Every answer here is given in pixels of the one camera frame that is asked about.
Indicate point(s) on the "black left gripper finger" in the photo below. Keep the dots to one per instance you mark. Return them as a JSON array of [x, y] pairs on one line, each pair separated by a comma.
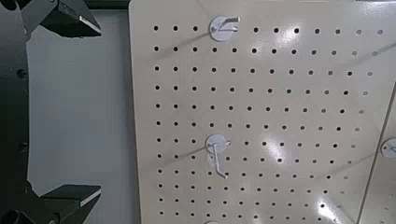
[[62, 205], [62, 18]]

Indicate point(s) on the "white partition board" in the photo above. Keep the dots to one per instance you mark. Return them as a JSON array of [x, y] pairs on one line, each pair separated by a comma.
[[77, 109]]

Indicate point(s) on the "white metal peg hook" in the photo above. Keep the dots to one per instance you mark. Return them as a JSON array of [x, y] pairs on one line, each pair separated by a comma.
[[214, 143], [389, 148], [218, 31]]

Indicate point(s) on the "beige metal pegboard panel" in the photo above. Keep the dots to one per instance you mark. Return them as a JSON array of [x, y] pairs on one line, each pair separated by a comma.
[[280, 93]]

